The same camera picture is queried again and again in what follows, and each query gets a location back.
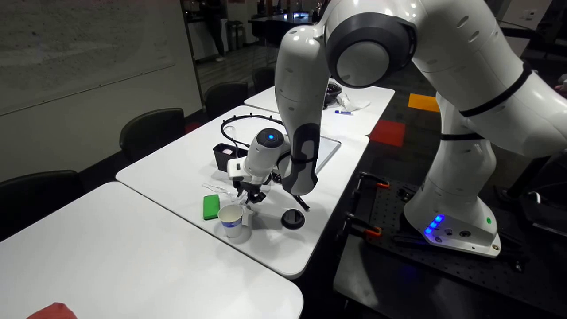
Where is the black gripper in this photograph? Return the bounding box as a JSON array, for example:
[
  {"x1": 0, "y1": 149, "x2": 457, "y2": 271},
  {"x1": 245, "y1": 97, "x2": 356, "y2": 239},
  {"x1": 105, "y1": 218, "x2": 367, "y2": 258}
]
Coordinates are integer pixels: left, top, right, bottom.
[{"x1": 232, "y1": 177, "x2": 271, "y2": 204}]

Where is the small framed whiteboard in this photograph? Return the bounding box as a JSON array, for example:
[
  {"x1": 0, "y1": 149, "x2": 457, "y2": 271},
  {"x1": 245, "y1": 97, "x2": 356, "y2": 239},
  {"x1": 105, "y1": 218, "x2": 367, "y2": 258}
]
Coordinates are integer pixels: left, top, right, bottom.
[{"x1": 316, "y1": 136, "x2": 340, "y2": 172}]

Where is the blue whiteboard marker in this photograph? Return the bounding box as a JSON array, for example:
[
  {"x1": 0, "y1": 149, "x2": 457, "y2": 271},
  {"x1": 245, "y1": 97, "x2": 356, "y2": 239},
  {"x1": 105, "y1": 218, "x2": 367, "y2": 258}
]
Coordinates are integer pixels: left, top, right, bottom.
[{"x1": 335, "y1": 110, "x2": 353, "y2": 115}]

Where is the red cloth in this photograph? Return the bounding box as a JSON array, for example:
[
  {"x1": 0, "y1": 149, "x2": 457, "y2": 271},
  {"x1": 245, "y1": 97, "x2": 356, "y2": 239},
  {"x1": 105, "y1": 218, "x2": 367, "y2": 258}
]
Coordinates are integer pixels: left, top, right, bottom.
[{"x1": 27, "y1": 303, "x2": 76, "y2": 319}]

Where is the clear plastic wrapper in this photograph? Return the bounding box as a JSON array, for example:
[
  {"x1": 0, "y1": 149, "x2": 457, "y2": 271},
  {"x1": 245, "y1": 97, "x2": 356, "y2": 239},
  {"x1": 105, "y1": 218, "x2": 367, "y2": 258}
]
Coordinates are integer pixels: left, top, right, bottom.
[{"x1": 340, "y1": 94, "x2": 369, "y2": 111}]

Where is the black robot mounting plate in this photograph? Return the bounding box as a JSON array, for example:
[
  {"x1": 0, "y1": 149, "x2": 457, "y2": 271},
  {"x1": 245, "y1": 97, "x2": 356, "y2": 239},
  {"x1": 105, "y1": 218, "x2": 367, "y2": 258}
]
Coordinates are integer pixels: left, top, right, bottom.
[{"x1": 362, "y1": 181, "x2": 567, "y2": 319}]

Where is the round black cap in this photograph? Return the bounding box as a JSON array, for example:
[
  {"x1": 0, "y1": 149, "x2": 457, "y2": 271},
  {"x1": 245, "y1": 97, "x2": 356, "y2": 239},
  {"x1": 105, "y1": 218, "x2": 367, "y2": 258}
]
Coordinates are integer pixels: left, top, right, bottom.
[{"x1": 280, "y1": 209, "x2": 305, "y2": 230}]

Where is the clear plastic spoon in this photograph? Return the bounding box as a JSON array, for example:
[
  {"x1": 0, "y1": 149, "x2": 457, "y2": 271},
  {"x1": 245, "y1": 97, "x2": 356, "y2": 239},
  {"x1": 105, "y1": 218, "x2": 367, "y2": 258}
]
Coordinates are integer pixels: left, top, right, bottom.
[{"x1": 204, "y1": 182, "x2": 236, "y2": 200}]

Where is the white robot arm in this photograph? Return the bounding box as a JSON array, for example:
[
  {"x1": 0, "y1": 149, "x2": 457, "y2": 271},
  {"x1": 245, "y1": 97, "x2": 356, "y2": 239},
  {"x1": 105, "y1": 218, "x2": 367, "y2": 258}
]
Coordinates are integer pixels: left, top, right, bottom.
[{"x1": 241, "y1": 0, "x2": 567, "y2": 258}]

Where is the black slotted ladle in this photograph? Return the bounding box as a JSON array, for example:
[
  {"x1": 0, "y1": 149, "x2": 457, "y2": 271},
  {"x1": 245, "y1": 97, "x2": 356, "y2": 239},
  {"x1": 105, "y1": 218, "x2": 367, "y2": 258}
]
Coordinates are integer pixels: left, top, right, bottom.
[{"x1": 293, "y1": 195, "x2": 310, "y2": 211}]

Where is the white paper cup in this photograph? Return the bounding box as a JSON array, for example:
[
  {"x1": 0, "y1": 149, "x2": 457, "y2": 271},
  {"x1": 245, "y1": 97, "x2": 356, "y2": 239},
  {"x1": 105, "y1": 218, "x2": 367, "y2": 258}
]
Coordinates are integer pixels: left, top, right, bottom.
[{"x1": 218, "y1": 204, "x2": 250, "y2": 243}]

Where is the green eraser block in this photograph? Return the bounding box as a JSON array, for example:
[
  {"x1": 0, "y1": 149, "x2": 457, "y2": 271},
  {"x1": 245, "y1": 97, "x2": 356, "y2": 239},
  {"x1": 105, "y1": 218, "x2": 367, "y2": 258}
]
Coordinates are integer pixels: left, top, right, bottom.
[{"x1": 202, "y1": 195, "x2": 220, "y2": 219}]

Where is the black office chair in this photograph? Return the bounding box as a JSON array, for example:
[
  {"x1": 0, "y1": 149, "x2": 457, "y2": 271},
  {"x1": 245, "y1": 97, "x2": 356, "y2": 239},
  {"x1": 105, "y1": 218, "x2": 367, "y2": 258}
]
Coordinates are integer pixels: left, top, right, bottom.
[
  {"x1": 119, "y1": 108, "x2": 184, "y2": 161},
  {"x1": 0, "y1": 170, "x2": 82, "y2": 241},
  {"x1": 204, "y1": 83, "x2": 248, "y2": 115}
]

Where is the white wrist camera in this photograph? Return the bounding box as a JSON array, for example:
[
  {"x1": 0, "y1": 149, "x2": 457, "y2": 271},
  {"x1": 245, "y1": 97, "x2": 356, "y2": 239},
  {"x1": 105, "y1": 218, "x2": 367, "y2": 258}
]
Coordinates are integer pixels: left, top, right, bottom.
[{"x1": 227, "y1": 157, "x2": 246, "y2": 177}]

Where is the orange black clamp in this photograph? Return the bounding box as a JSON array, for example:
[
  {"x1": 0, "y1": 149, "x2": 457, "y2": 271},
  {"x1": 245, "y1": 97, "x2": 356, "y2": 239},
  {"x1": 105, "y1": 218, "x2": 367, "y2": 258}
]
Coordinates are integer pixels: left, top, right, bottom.
[
  {"x1": 342, "y1": 212, "x2": 383, "y2": 241},
  {"x1": 353, "y1": 172, "x2": 392, "y2": 196}
]

